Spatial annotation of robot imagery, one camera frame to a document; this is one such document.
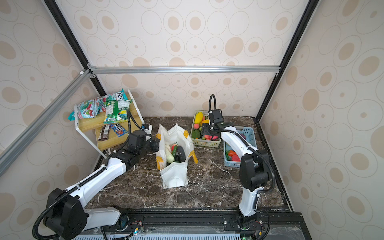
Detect white grocery bag yellow handles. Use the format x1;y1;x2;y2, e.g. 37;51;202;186
156;124;198;189

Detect blue candy packet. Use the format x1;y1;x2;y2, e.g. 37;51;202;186
111;123;128;137

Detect horizontal aluminium rail back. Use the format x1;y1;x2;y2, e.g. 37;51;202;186
90;66;281;74

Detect teal red snack bag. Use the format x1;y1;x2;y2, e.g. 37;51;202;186
68;98;101;121

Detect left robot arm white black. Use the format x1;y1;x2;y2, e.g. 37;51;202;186
32;124;160;240

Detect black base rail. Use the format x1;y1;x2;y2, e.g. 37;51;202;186
52;208;313;240

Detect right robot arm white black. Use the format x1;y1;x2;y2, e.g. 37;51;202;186
202;94;276;229

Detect white radish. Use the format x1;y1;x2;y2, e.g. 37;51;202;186
165;149;175;164

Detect green cucumber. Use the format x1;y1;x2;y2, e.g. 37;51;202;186
172;146;178;158

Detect green snack bag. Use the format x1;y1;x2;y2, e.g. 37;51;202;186
104;100;132;124

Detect red pepper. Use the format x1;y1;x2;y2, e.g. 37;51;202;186
227;150;241;162

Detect brown chocolate bar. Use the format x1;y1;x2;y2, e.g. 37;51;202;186
98;125;111;142

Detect green fruit basket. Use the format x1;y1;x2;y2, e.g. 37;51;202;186
190;110;221;148

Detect diagonal aluminium rail left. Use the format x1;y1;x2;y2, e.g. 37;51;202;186
1;70;91;175

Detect wooden two-tier shelf white frame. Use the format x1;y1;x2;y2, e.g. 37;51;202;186
73;89;145;158

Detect blue vegetable basket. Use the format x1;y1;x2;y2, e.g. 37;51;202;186
221;127;258;168

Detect teal snack bag rear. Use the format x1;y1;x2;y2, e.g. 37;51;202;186
99;89;128;113

